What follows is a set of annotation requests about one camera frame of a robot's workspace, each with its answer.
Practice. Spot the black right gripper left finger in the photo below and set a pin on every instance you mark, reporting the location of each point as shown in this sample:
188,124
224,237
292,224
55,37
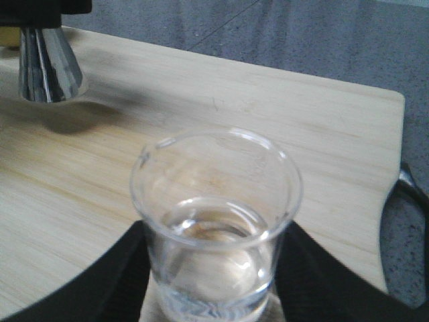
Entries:
111,289

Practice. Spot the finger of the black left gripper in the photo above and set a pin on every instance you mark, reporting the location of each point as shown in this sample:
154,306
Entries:
40,13

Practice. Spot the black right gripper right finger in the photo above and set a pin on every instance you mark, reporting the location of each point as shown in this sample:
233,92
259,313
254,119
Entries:
314,286

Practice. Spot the steel double jigger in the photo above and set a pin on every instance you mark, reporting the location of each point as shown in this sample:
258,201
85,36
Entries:
48,69

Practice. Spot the glass beaker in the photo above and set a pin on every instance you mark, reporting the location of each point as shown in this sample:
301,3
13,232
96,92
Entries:
215,204

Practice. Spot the wooden cutting board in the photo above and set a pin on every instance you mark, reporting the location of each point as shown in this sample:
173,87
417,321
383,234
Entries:
65,168

